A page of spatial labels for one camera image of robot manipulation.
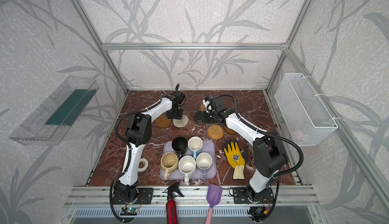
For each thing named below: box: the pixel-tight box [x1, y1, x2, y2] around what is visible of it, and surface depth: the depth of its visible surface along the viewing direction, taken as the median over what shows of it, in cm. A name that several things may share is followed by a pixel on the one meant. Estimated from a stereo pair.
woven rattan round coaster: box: [207, 124, 224, 140], surface depth 98 cm
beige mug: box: [160, 151, 180, 181], surface depth 78 cm
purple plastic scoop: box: [205, 183, 223, 224], surface depth 74 cm
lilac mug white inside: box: [196, 152, 213, 179], surface depth 81 cm
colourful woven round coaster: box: [172, 114, 189, 128], surface depth 104 cm
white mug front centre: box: [177, 155, 197, 185], surface depth 78 cm
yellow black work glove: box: [223, 141, 246, 180], surface depth 86 cm
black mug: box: [171, 136, 188, 158], surface depth 84 cm
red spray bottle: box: [162, 183, 184, 224], surface depth 70 cm
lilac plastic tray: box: [160, 140, 217, 180], surface depth 82 cm
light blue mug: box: [187, 135, 204, 160], surface depth 84 cm
